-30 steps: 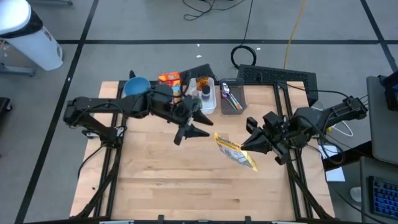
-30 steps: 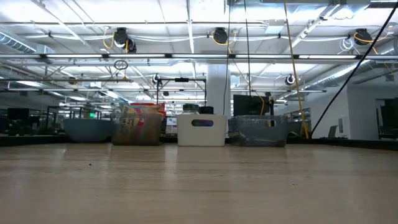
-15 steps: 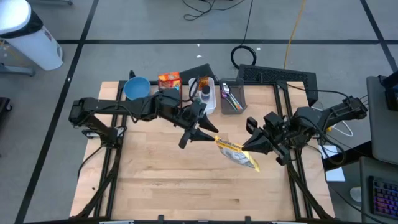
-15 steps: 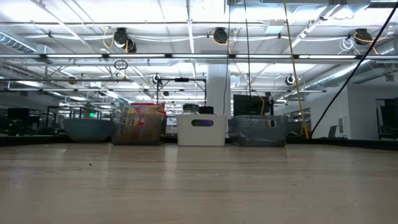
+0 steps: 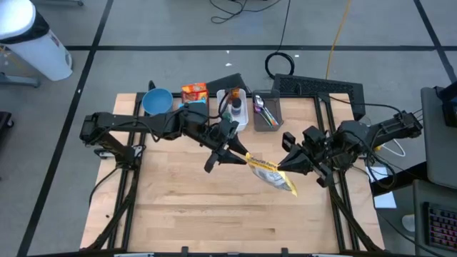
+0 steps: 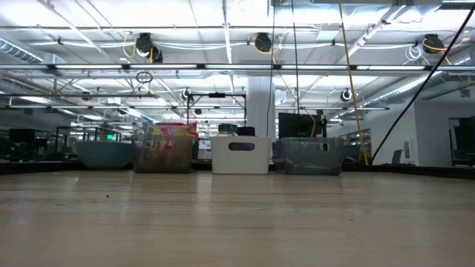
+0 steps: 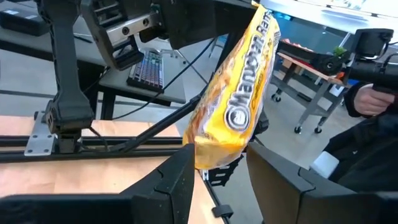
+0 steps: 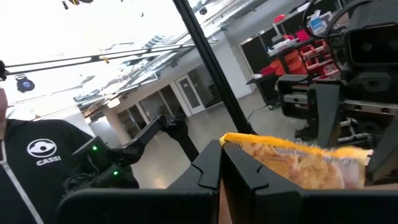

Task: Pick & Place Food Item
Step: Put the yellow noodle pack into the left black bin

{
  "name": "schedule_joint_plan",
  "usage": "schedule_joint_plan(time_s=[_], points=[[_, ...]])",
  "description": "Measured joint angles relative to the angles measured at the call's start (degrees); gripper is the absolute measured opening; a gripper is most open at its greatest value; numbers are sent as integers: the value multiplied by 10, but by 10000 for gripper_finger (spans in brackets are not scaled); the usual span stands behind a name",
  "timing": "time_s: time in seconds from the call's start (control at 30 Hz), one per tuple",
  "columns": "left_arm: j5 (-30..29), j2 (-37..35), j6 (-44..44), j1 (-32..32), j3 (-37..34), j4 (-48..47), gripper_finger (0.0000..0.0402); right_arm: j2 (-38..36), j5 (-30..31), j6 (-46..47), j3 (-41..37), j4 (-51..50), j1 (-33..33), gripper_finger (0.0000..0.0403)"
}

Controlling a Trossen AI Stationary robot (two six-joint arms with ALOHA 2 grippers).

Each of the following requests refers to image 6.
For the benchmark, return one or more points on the green-lid spice jar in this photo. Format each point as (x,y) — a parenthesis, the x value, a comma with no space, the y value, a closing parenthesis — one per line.
(227,130)

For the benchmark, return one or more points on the white plastic bin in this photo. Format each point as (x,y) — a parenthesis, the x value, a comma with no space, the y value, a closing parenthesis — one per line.
(222,159)

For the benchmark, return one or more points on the black monitor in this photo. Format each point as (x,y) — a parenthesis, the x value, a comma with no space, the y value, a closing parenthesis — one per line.
(297,126)

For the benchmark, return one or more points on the gray plastic bin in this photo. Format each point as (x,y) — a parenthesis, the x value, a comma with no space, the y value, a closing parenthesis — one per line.
(308,155)
(163,165)

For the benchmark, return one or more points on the blue bowl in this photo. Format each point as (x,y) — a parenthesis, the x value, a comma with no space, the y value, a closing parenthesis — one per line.
(104,154)

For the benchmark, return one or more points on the gray office chair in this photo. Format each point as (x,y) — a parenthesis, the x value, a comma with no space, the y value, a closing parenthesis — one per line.
(397,156)

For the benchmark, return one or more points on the white floor appliance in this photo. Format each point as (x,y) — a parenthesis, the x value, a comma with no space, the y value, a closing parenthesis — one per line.
(410,150)

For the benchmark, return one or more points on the dark background desks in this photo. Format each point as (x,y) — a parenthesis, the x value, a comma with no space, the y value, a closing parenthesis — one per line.
(22,144)

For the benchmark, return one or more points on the dark background furniture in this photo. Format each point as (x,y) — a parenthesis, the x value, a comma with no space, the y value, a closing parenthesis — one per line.
(464,142)

